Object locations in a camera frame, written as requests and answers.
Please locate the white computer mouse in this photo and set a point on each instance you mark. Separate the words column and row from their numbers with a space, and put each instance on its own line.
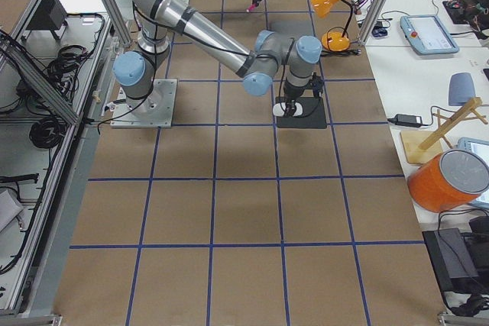
column 278, row 111

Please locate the black power adapter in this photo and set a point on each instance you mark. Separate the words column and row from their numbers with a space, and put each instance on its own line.
column 407, row 120

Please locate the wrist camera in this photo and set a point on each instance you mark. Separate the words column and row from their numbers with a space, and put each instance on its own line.
column 316, row 85

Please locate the black mousepad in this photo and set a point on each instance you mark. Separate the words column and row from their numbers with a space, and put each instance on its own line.
column 313, row 116

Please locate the pink marker pen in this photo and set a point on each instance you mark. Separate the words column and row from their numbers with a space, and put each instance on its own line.
column 254, row 4

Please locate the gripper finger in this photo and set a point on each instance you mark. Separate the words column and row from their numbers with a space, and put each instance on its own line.
column 292, row 109
column 286, row 106

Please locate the wooden stand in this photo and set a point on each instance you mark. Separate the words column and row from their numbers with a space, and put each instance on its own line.
column 421, row 146

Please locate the grey blue pad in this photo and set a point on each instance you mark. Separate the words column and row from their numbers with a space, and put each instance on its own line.
column 461, row 89

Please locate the orange cylindrical container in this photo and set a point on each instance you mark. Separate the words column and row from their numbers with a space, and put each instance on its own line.
column 439, row 184

